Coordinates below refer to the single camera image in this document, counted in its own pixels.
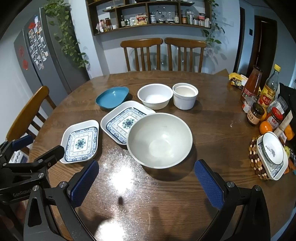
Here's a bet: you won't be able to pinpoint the large white bowl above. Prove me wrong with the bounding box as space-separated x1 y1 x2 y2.
126 113 193 169

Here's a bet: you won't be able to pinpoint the large patterned square plate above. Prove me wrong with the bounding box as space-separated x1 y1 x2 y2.
100 100 155 145

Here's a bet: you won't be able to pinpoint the blue oval dish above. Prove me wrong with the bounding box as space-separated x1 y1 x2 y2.
95 86 130 109

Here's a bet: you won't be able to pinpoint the white ramekin cup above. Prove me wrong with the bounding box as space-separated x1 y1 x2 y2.
172 83 199 110

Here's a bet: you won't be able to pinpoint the medium white bowl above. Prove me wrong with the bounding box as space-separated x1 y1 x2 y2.
137 83 173 110

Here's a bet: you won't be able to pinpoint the wooden chair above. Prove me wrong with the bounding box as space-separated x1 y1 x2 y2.
6 86 56 141
120 38 163 71
165 38 207 73

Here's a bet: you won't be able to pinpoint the small patterned square plate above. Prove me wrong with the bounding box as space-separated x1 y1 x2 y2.
60 120 99 164

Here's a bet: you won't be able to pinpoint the wooden bead trivet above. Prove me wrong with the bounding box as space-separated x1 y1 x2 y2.
248 136 270 181

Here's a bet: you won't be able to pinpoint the stacked patterned dishes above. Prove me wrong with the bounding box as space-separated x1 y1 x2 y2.
256 132 288 181

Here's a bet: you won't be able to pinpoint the orange fruit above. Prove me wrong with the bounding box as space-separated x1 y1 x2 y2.
259 121 273 135
284 125 295 141

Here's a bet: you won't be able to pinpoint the dark lid sauce jar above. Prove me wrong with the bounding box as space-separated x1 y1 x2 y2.
247 102 265 126

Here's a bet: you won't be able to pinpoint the grey refrigerator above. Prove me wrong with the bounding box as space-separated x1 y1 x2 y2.
14 8 89 97

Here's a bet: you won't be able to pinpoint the small red label jar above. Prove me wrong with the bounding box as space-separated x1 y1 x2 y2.
242 96 255 113

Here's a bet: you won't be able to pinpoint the red lid chili jar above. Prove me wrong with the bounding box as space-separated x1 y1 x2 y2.
265 107 283 131

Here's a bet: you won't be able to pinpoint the red sauce bottle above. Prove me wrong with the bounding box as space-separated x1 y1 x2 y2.
240 66 262 102

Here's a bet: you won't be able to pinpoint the yellow cap vinegar bottle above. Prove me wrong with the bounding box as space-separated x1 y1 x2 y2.
257 64 281 109

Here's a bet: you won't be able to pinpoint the yellow snack packet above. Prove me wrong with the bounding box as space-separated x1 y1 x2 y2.
229 73 248 90

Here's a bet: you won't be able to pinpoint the hanging green vine plant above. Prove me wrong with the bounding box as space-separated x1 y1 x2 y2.
44 0 89 68

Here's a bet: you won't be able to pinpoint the dark wooden door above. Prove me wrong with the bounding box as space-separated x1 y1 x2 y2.
233 6 278 87

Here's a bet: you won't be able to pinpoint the back left wooden chair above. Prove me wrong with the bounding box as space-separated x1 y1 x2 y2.
120 38 163 71

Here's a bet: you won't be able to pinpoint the back right wooden chair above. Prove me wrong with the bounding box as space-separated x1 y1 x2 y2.
165 38 207 73

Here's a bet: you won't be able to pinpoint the right green vine plant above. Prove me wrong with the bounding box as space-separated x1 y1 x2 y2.
202 0 225 51

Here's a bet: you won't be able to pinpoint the wooden wall shelf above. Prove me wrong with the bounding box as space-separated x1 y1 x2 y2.
86 1 212 36

